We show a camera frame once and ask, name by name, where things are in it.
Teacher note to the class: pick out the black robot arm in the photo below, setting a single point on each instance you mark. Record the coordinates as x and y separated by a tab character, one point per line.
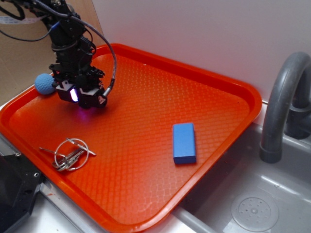
63	27

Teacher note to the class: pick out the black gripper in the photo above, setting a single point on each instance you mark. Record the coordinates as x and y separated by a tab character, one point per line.
76	69

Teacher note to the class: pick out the grey curved faucet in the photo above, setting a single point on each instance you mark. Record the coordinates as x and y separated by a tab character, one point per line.
289	107

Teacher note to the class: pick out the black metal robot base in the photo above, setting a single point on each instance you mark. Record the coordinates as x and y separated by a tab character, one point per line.
20	182

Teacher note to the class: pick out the grey plastic sink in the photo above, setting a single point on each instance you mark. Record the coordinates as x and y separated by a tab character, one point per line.
243	194

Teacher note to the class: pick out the orange plastic tray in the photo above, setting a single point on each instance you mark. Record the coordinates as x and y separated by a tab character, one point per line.
133	183

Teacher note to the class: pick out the blue rectangular block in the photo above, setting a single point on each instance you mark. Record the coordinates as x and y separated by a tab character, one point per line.
184	151

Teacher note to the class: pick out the blue ball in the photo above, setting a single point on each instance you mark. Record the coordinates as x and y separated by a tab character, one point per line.
44	84

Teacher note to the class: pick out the silver keys on ring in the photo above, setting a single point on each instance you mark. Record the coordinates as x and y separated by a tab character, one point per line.
75	159

